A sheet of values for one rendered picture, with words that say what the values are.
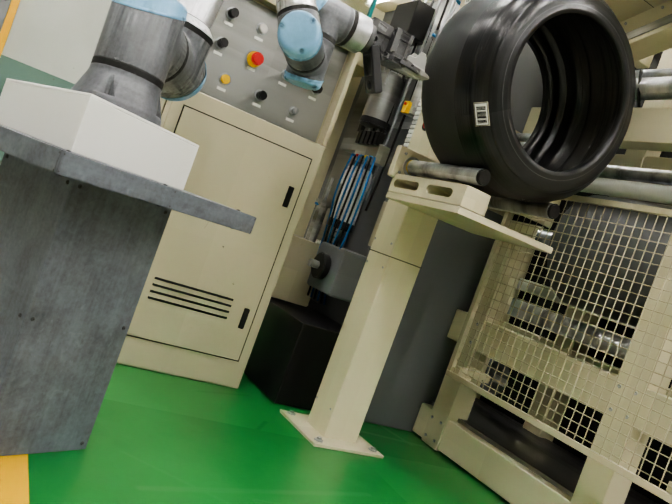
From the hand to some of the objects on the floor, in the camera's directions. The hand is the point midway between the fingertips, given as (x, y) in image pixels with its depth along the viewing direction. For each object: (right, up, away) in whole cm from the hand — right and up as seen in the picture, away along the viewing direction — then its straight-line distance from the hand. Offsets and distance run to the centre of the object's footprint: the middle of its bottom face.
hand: (423, 79), depth 174 cm
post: (-24, -104, +50) cm, 118 cm away
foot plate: (-24, -104, +50) cm, 118 cm away
